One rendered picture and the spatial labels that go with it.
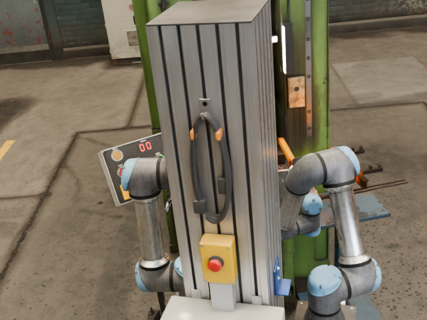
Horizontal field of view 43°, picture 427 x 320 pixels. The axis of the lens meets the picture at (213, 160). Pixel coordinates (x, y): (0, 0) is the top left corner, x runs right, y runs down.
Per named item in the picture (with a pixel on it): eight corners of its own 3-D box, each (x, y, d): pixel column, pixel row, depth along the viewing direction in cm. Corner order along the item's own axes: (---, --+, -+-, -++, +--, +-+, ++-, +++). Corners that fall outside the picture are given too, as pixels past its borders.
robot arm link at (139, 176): (175, 299, 204) (157, 164, 185) (136, 298, 206) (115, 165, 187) (180, 280, 215) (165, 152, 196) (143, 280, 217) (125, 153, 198)
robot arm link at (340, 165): (334, 296, 201) (305, 152, 197) (370, 284, 205) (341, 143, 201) (351, 305, 189) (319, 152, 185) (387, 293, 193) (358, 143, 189)
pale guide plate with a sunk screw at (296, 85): (305, 106, 292) (304, 76, 284) (288, 108, 292) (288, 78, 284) (304, 105, 294) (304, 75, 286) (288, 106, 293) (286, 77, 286)
